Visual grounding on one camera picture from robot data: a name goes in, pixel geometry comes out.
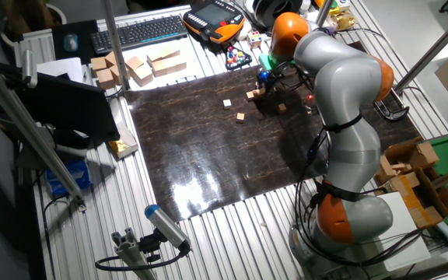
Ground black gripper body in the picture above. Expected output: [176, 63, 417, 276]
[255, 68, 278, 91]

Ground black triangular ball tray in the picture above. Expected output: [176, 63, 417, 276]
[225, 45, 254, 72]

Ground small board with red light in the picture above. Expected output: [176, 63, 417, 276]
[304, 93, 320, 116]

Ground rubik's cube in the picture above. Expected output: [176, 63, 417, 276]
[247, 30, 263, 50]

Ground black adapter with blue light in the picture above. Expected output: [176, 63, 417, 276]
[305, 135, 322, 166]

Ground orange black teach pendant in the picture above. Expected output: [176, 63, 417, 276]
[182, 0, 247, 44]

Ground golden transparent item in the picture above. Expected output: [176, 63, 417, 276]
[329, 11, 356, 31]

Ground yellow and white small items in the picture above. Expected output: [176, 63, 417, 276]
[313, 0, 352, 16]

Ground black keyboard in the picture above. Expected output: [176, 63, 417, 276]
[89, 14, 189, 54]

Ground light wooden block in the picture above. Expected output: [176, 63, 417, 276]
[373, 154, 398, 184]

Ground white box with gold foil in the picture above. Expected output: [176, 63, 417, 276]
[108, 122, 139, 159]

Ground cardboard box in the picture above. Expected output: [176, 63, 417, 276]
[383, 135, 448, 229]

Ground grey blue computer mouse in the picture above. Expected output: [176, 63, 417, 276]
[63, 33, 79, 53]

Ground black monitor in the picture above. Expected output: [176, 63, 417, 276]
[0, 61, 121, 143]

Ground white board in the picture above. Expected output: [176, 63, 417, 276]
[375, 192, 432, 272]

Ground white paper sheet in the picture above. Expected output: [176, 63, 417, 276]
[36, 57, 84, 83]

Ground blue packet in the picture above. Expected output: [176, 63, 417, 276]
[45, 159, 92, 198]

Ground black mouse pad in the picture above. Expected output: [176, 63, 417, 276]
[51, 19, 100, 65]

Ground short aluminium extrusion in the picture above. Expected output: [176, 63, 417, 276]
[110, 227, 158, 280]

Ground long aluminium beam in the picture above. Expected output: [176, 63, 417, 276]
[0, 54, 88, 213]

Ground white round rim bin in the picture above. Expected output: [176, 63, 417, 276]
[0, 2, 68, 55]

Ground silver camera blue cap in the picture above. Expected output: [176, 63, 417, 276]
[144, 204, 192, 252]

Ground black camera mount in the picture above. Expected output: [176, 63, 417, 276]
[138, 229, 170, 264]

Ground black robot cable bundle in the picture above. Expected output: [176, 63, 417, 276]
[278, 58, 427, 269]

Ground black camera cable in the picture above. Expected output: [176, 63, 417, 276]
[94, 244, 192, 272]

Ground silver camera on beam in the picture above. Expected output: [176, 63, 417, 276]
[21, 48, 38, 89]

